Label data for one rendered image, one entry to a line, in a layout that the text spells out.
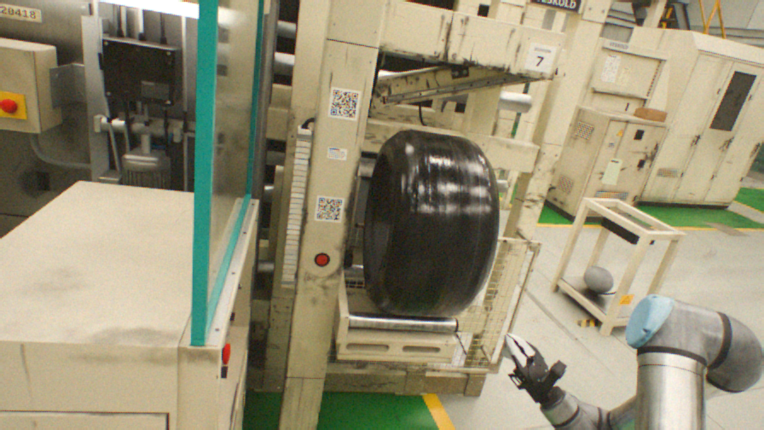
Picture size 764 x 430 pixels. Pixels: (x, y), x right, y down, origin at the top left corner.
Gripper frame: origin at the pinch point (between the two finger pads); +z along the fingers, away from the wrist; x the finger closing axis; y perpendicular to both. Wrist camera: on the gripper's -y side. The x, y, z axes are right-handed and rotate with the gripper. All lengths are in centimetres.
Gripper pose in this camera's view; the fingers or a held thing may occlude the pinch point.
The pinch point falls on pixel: (510, 337)
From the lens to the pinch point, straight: 134.5
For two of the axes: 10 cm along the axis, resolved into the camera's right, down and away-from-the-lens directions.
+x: 6.9, -4.6, 5.5
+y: -3.9, 4.0, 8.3
